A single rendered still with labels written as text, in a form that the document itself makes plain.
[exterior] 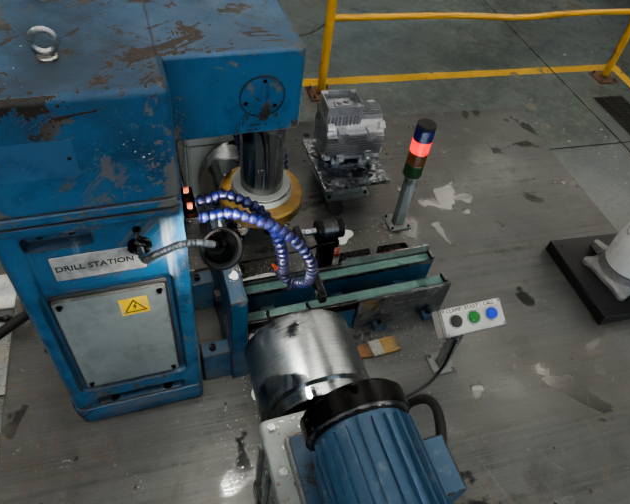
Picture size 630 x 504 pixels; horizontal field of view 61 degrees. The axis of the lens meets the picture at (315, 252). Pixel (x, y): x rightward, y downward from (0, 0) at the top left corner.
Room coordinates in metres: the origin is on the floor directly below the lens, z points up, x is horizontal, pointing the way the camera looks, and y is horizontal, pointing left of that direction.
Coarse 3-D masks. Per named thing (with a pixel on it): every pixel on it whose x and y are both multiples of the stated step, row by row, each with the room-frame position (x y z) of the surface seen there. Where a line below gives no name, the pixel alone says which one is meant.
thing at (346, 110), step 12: (324, 96) 1.54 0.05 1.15; (336, 96) 1.59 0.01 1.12; (348, 96) 1.60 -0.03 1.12; (324, 108) 1.52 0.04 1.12; (336, 108) 1.49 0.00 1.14; (348, 108) 1.50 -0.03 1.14; (360, 108) 1.52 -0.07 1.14; (324, 120) 1.50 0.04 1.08; (336, 120) 1.49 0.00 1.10; (348, 120) 1.50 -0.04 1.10; (360, 120) 1.52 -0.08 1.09
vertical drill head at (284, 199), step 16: (240, 144) 0.84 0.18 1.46; (256, 144) 0.81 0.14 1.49; (272, 144) 0.82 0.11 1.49; (240, 160) 0.84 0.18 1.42; (256, 160) 0.81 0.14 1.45; (272, 160) 0.82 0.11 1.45; (224, 176) 0.88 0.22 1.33; (240, 176) 0.84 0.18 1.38; (256, 176) 0.81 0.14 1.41; (272, 176) 0.82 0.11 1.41; (288, 176) 0.88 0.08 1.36; (240, 192) 0.81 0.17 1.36; (256, 192) 0.81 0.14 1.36; (272, 192) 0.82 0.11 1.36; (288, 192) 0.84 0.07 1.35; (240, 208) 0.79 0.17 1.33; (272, 208) 0.80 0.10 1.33; (288, 208) 0.81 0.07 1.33; (240, 224) 0.79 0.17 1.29; (256, 224) 0.76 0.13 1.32; (288, 224) 0.83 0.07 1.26
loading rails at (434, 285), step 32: (384, 256) 1.08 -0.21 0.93; (416, 256) 1.11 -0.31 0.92; (256, 288) 0.90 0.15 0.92; (352, 288) 1.01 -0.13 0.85; (384, 288) 0.97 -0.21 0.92; (416, 288) 0.98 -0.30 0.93; (448, 288) 1.01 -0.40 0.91; (256, 320) 0.79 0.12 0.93; (352, 320) 0.90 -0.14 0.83; (384, 320) 0.93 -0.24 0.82
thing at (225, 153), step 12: (228, 144) 1.22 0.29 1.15; (216, 156) 1.16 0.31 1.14; (228, 156) 1.15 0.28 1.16; (204, 168) 1.15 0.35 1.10; (216, 168) 1.12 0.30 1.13; (228, 168) 1.11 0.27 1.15; (204, 180) 1.12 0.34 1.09; (216, 180) 1.08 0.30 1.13; (204, 192) 1.09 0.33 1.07; (216, 204) 1.02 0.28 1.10; (252, 228) 1.06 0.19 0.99; (252, 240) 1.06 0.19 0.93
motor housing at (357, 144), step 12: (372, 108) 1.57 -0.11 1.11; (372, 120) 1.54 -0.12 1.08; (324, 132) 1.59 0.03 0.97; (336, 132) 1.47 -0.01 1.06; (348, 132) 1.48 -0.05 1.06; (360, 132) 1.49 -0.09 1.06; (324, 144) 1.55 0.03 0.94; (336, 144) 1.46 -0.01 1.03; (348, 144) 1.47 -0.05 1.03; (360, 144) 1.48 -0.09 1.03; (372, 144) 1.50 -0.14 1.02; (348, 156) 1.47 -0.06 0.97; (360, 156) 1.49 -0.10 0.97
